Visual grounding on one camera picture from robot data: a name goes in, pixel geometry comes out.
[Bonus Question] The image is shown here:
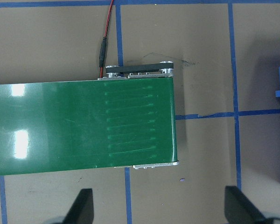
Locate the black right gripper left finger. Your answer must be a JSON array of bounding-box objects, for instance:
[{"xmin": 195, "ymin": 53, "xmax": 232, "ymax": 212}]
[{"xmin": 62, "ymin": 189, "xmax": 94, "ymax": 224}]

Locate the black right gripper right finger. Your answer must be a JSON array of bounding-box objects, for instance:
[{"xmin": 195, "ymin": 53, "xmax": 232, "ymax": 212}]
[{"xmin": 224, "ymin": 186, "xmax": 266, "ymax": 224}]

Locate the green conveyor belt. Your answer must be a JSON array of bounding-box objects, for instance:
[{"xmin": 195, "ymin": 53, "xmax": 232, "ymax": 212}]
[{"xmin": 0, "ymin": 61, "xmax": 179, "ymax": 175}]

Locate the red black power cable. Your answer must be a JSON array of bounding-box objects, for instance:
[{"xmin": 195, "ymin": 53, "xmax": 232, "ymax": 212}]
[{"xmin": 98, "ymin": 0, "xmax": 115, "ymax": 77}]

